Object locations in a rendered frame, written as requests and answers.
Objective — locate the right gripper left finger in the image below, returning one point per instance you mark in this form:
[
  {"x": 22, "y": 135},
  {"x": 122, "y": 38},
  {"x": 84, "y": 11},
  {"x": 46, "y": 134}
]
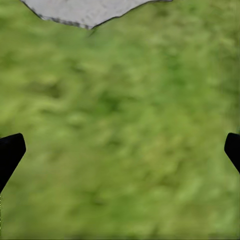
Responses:
[{"x": 12, "y": 149}]

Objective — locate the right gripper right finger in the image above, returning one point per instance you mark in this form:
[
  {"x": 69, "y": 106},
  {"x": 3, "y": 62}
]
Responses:
[{"x": 232, "y": 149}]

